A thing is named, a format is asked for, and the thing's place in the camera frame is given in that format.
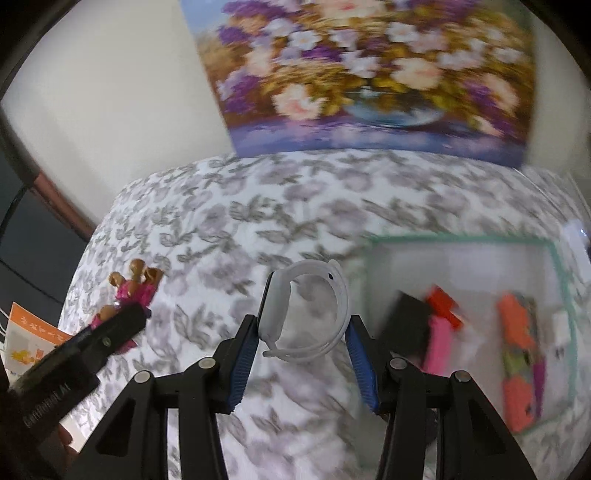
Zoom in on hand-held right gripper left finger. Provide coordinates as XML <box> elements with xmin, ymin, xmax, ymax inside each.
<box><xmin>81</xmin><ymin>314</ymin><xmax>259</xmax><ymax>480</ymax></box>

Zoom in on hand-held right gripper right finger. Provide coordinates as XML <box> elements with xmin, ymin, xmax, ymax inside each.
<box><xmin>346</xmin><ymin>315</ymin><xmax>539</xmax><ymax>480</ymax></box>

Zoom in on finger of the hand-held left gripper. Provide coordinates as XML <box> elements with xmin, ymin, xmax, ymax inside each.
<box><xmin>67</xmin><ymin>302</ymin><xmax>148</xmax><ymax>370</ymax></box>

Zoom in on magenta doll figure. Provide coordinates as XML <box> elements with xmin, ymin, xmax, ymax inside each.
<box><xmin>90</xmin><ymin>258</ymin><xmax>164</xmax><ymax>356</ymax></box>

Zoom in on black cube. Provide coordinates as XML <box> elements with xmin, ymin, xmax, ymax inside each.
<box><xmin>376</xmin><ymin>291</ymin><xmax>432</xmax><ymax>363</ymax></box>

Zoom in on white smartwatch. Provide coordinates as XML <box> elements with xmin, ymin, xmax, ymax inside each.
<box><xmin>256</xmin><ymin>260</ymin><xmax>350</xmax><ymax>361</ymax></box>

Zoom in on pink plastic toy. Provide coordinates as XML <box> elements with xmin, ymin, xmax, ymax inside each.
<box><xmin>422</xmin><ymin>314</ymin><xmax>453</xmax><ymax>374</ymax></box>

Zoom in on red lip balm tube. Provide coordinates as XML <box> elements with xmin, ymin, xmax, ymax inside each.
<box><xmin>425</xmin><ymin>285</ymin><xmax>464</xmax><ymax>329</ymax></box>

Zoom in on teal rimmed white box lid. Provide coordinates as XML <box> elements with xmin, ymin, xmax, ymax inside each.
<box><xmin>362</xmin><ymin>234</ymin><xmax>580</xmax><ymax>435</ymax></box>

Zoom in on green yellow toy block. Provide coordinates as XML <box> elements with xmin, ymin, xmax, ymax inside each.
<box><xmin>501</xmin><ymin>344</ymin><xmax>536</xmax><ymax>384</ymax></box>

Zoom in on salmon pink notched block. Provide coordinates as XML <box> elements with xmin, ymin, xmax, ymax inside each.
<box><xmin>502</xmin><ymin>378</ymin><xmax>539</xmax><ymax>432</ymax></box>

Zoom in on magenta marker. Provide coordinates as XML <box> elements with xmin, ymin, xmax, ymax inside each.
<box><xmin>531</xmin><ymin>357</ymin><xmax>548</xmax><ymax>418</ymax></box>

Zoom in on white charger plug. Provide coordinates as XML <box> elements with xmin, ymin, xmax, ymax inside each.
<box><xmin>549</xmin><ymin>311</ymin><xmax>573</xmax><ymax>358</ymax></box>

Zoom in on orange cardboard box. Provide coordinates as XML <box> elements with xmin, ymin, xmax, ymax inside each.
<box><xmin>0</xmin><ymin>302</ymin><xmax>77</xmax><ymax>384</ymax></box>

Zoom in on dark cabinet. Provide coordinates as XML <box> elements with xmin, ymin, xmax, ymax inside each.
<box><xmin>0</xmin><ymin>152</ymin><xmax>88</xmax><ymax>333</ymax></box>

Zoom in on floral tablecloth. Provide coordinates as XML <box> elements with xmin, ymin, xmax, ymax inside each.
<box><xmin>58</xmin><ymin>150</ymin><xmax>591</xmax><ymax>480</ymax></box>

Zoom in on white power strip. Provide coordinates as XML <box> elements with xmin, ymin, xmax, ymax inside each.
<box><xmin>558</xmin><ymin>219</ymin><xmax>591</xmax><ymax>250</ymax></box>

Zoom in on flower painting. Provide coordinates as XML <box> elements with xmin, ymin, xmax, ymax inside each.
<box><xmin>180</xmin><ymin>0</ymin><xmax>541</xmax><ymax>169</ymax></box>

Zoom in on brown wooden frame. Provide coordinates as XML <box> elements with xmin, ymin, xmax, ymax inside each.
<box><xmin>0</xmin><ymin>115</ymin><xmax>98</xmax><ymax>241</ymax></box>

